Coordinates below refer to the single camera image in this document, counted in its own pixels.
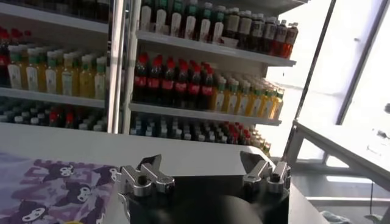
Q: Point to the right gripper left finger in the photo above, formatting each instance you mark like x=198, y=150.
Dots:
x=143, y=181

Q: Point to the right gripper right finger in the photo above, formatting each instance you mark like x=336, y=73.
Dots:
x=268, y=178

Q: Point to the purple t-shirt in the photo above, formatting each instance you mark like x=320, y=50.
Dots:
x=45, y=188

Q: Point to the yellow juice bottle green label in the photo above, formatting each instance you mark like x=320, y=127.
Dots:
x=32, y=77
x=243, y=102
x=100, y=83
x=267, y=105
x=14, y=76
x=219, y=99
x=232, y=100
x=86, y=82
x=50, y=80
x=256, y=103
x=67, y=82
x=278, y=105

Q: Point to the grey white garment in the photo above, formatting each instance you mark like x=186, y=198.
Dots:
x=333, y=218

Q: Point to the grey metal shelf rack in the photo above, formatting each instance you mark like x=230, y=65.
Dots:
x=198, y=114
x=55, y=98

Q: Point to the small cola bottle red cap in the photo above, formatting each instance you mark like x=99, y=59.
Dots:
x=53, y=118
x=70, y=118

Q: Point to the dark slanted window bar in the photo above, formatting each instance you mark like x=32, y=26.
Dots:
x=315, y=61

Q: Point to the red drink bottle white cap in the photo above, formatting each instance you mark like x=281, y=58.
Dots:
x=291, y=39

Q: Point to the dark drink bottle blue label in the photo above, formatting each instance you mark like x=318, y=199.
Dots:
x=280, y=38
x=269, y=35
x=257, y=32

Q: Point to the dark drink bottle beige label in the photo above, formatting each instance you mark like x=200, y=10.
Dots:
x=244, y=29
x=233, y=25

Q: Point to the grey window pillar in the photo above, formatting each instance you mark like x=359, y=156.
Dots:
x=364, y=61

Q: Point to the grey metal frame table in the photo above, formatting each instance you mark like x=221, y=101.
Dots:
x=335, y=143

